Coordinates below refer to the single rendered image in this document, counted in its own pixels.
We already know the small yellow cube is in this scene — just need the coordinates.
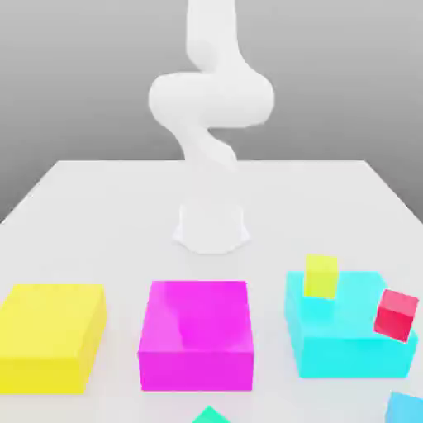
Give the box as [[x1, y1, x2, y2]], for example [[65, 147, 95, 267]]
[[302, 254, 340, 301]]

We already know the small green cube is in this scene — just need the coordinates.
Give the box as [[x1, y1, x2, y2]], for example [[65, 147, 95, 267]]
[[190, 405, 231, 423]]

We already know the small red cube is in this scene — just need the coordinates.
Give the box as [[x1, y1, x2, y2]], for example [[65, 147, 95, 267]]
[[373, 288, 421, 344]]

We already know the small blue cube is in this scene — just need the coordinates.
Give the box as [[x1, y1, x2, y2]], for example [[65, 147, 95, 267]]
[[384, 391, 423, 423]]

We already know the large magenta box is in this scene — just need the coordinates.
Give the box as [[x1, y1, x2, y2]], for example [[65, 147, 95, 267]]
[[137, 279, 255, 393]]

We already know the large cyan box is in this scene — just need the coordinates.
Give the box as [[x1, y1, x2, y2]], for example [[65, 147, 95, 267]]
[[284, 269, 420, 380]]

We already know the large yellow box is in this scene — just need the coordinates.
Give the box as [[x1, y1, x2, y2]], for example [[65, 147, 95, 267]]
[[0, 283, 108, 396]]

